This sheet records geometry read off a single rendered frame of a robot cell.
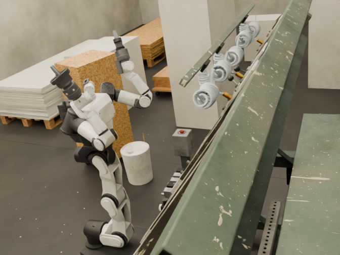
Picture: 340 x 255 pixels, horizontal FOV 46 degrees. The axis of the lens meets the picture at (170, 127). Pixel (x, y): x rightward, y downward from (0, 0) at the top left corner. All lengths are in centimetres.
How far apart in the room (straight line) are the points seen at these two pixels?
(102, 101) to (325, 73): 404
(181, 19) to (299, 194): 401
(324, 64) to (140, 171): 314
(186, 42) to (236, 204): 413
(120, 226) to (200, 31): 249
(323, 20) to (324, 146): 489
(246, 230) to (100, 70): 337
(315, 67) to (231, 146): 526
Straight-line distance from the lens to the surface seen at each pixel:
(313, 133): 110
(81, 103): 231
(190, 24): 472
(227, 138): 86
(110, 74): 431
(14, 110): 642
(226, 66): 143
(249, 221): 106
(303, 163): 97
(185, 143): 305
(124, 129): 457
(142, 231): 339
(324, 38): 594
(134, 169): 414
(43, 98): 587
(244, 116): 97
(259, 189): 117
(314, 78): 614
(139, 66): 632
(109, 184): 290
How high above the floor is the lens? 232
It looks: 26 degrees down
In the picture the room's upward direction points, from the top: 9 degrees counter-clockwise
